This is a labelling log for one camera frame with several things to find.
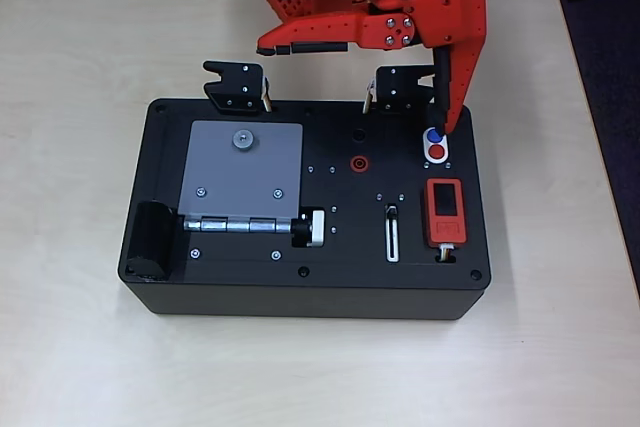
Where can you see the red-orange gripper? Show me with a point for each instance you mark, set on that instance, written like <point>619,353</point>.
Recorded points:
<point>452,22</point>

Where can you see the blue round button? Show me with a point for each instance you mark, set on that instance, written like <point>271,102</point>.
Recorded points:
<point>431,137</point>

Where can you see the red round button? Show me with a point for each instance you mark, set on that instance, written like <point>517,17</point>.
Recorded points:
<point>437,151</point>

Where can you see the blue and red buttons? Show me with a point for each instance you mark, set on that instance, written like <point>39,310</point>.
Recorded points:
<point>427,144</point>

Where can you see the red banana socket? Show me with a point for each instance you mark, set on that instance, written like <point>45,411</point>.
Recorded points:
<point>360,163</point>

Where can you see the red-orange display module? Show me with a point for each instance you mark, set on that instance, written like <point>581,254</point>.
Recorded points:
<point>445,229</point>

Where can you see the white latch block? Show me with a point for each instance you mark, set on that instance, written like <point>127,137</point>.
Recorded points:
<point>316,227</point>

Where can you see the grey hinged door plate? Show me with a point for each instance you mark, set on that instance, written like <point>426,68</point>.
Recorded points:
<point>240,172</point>

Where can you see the white yellow connector plug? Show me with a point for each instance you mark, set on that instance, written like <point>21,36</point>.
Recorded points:
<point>447,252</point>

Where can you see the silver metal hinge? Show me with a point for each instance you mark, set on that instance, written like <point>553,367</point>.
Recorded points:
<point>235,224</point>

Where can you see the black task board box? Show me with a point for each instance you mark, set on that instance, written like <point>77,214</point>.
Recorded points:
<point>320,302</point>

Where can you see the black rounded post block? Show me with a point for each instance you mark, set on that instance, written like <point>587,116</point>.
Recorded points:
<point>150,242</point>

